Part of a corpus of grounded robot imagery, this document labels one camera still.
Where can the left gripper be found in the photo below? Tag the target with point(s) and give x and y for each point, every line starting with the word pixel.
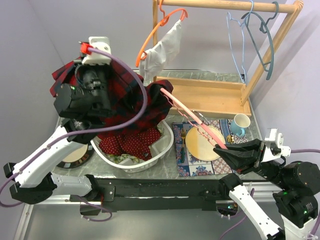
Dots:
pixel 81 68

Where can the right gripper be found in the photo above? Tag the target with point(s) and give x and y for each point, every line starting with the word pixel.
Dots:
pixel 244 155

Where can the pink hanger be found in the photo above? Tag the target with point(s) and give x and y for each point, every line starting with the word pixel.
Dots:
pixel 195 117

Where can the red polka dot garment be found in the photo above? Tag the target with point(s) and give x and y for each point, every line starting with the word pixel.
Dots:
pixel 136 144

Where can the yellow floral garment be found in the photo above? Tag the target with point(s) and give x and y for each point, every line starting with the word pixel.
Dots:
pixel 125 157

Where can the light blue wire hanger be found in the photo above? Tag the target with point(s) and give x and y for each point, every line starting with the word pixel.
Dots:
pixel 237 44

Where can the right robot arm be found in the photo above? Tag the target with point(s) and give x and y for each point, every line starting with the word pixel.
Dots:
pixel 299 182

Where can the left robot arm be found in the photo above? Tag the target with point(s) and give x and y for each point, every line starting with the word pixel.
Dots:
pixel 82 109

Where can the orange hanger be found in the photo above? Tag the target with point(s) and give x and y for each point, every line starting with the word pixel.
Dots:
pixel 159 19

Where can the light blue mug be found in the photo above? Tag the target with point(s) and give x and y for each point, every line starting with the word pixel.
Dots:
pixel 239 125

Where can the cream yellow plate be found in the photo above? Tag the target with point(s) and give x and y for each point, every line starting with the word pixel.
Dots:
pixel 200 145

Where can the patterned placemat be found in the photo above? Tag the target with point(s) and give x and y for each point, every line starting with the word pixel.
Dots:
pixel 193 167

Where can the white cloth garment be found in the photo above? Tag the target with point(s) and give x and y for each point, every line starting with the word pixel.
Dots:
pixel 156 59

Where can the dark rimmed brown plate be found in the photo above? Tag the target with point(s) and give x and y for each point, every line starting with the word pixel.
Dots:
pixel 77 157

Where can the wooden clothes rack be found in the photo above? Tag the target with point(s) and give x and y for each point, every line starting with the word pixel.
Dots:
pixel 222 99

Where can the white plastic laundry basket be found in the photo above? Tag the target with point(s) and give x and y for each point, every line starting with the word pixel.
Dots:
pixel 157 149

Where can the gold spoon green handle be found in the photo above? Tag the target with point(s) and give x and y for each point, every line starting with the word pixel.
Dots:
pixel 230 139

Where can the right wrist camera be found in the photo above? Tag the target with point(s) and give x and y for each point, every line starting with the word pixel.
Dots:
pixel 274 145

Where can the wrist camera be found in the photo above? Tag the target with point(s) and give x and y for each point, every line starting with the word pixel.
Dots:
pixel 93 49
pixel 274 145

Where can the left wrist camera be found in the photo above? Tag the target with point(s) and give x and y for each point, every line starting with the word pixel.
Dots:
pixel 93 49

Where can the gold fork green handle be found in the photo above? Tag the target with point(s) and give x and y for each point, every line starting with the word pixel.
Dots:
pixel 183 137

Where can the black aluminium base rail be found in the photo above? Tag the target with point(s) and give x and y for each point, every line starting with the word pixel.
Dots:
pixel 118 194

